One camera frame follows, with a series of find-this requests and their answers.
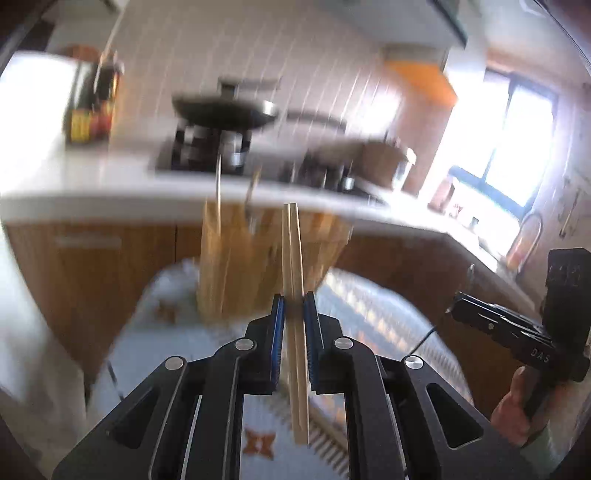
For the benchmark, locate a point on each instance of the silver cabinet handle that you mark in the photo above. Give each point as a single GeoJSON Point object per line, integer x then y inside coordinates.
{"type": "Point", "coordinates": [88, 241]}

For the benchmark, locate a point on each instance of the wooden chopstick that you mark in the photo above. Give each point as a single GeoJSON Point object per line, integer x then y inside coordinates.
{"type": "Point", "coordinates": [298, 352]}
{"type": "Point", "coordinates": [286, 295]}
{"type": "Point", "coordinates": [218, 173]}

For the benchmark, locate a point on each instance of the dark soy sauce bottle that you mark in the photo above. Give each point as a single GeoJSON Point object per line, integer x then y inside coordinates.
{"type": "Point", "coordinates": [83, 121]}

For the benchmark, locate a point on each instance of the orange wall cabinet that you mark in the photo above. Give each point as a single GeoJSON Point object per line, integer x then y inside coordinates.
{"type": "Point", "coordinates": [427, 78]}

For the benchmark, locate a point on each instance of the black gas stove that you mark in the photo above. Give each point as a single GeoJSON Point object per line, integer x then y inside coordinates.
{"type": "Point", "coordinates": [314, 155]}

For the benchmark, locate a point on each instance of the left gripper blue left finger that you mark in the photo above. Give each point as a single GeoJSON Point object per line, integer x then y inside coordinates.
{"type": "Point", "coordinates": [261, 368]}

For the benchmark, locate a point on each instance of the person's right hand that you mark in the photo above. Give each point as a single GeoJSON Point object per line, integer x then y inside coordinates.
{"type": "Point", "coordinates": [509, 417]}

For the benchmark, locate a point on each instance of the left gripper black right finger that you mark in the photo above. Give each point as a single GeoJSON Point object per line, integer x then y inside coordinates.
{"type": "Point", "coordinates": [327, 375]}

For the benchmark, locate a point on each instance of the blue patterned round mat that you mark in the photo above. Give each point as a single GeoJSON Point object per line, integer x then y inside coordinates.
{"type": "Point", "coordinates": [183, 420]}

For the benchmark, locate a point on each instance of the red label sauce bottle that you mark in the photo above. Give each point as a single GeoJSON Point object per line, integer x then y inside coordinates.
{"type": "Point", "coordinates": [109, 76]}

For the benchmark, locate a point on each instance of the brown rice cooker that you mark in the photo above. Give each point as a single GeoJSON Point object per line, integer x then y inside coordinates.
{"type": "Point", "coordinates": [387, 164]}

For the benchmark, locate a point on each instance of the black frying pan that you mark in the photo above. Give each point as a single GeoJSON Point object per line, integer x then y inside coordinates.
{"type": "Point", "coordinates": [226, 114]}

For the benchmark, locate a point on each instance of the beige plastic utensil basket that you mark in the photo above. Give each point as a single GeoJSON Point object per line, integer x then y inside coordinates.
{"type": "Point", "coordinates": [240, 260]}

